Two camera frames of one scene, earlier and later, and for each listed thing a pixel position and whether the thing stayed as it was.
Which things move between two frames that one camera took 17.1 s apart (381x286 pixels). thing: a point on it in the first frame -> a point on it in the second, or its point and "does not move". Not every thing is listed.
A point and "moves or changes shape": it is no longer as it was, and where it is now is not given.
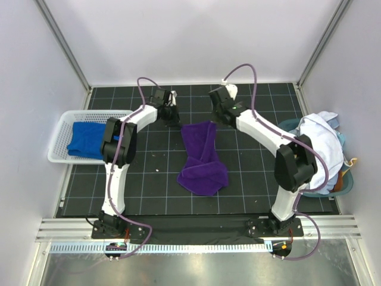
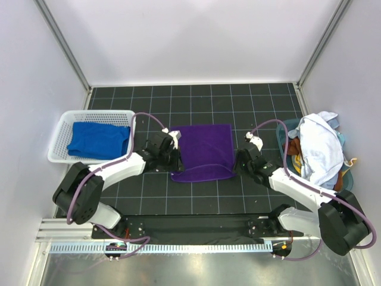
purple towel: (203, 174) moves or changes shape
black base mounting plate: (196, 230) does not move
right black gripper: (215, 108) -> (236, 166)
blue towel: (87, 140) does not move
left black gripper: (175, 121) -> (177, 165)
